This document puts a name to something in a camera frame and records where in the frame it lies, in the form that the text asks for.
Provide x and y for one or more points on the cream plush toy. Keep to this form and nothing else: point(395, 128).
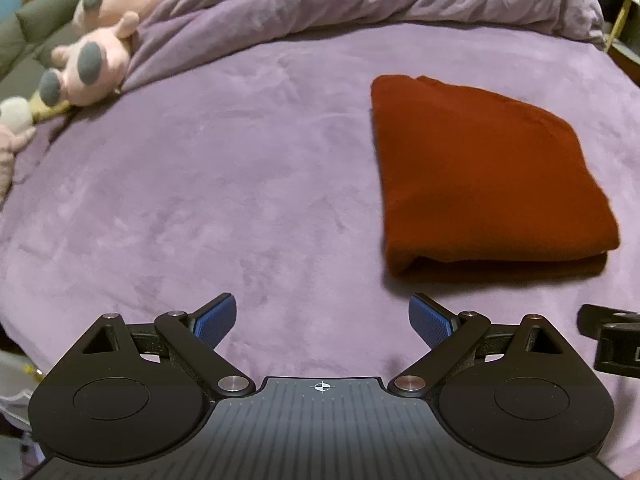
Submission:
point(15, 115)

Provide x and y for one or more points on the pale pink plush toy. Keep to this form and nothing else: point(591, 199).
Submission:
point(7, 160)

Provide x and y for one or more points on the yellow plush toy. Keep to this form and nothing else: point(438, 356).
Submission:
point(50, 105)

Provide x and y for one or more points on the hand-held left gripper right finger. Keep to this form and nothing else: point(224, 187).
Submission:
point(427, 320)

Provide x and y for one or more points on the grey padded headboard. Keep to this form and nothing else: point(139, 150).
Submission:
point(35, 30)

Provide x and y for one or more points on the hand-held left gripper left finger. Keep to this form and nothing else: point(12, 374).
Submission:
point(215, 317)

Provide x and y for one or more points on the wooden side shelf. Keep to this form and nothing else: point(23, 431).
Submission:
point(625, 10)

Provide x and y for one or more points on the red knit cardigan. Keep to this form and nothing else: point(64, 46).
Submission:
point(475, 170)

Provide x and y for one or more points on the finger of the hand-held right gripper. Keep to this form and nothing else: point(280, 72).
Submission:
point(617, 345)

